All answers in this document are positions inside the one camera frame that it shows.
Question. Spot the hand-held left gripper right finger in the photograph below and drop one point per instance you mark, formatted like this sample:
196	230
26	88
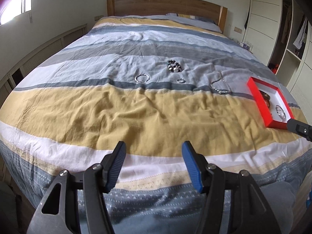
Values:
192	168

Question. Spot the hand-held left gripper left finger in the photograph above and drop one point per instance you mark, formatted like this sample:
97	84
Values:
117	165

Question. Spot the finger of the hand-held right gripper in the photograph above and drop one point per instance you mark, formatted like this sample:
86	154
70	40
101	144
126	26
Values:
298	128

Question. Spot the red cardboard box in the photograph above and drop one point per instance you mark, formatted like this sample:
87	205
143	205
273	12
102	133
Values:
258	102

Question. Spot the dark brown bangle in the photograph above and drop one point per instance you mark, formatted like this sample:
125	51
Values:
264	93

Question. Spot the striped bed with wooden headboard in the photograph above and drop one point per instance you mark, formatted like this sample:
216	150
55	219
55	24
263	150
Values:
121	114

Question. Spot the red item in wardrobe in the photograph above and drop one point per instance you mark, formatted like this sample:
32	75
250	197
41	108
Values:
274	68

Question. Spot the striped hanging shirt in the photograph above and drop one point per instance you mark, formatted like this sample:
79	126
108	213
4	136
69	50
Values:
299	35

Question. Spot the wooden nightstand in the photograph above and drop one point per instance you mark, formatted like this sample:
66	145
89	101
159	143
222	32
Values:
246	50

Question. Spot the small purple white box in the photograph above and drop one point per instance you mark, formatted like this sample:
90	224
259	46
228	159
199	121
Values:
245	45

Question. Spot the brown hanging garment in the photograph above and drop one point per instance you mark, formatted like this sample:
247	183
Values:
287	24

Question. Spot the white wardrobe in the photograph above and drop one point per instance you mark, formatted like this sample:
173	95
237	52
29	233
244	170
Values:
263	9

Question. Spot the grey blue pillow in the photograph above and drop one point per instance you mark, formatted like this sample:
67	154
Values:
195	20

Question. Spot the wooden headboard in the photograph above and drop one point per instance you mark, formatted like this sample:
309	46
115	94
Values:
165	4

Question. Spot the window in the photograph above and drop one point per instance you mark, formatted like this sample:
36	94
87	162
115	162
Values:
19	4

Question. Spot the white slatted wall cabinet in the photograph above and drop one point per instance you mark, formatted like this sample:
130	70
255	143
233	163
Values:
43	53

